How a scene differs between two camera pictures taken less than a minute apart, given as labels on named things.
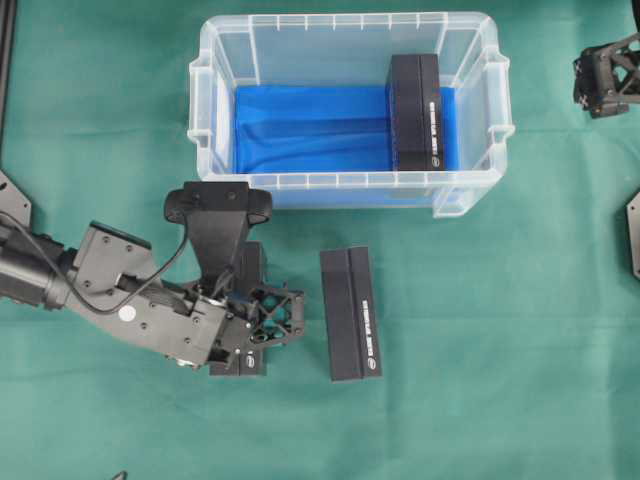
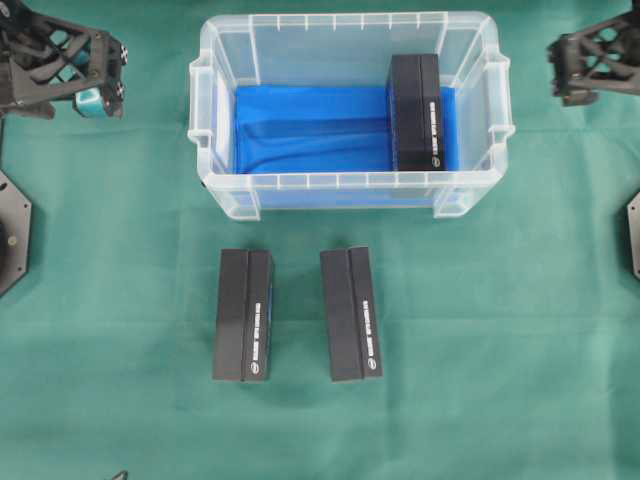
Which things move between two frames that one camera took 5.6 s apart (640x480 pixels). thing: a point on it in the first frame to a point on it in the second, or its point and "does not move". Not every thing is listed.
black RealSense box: [350, 313] does not move
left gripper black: [210, 330] to [44, 59]
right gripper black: [606, 77] to [604, 57]
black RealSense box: [416, 112] does not move
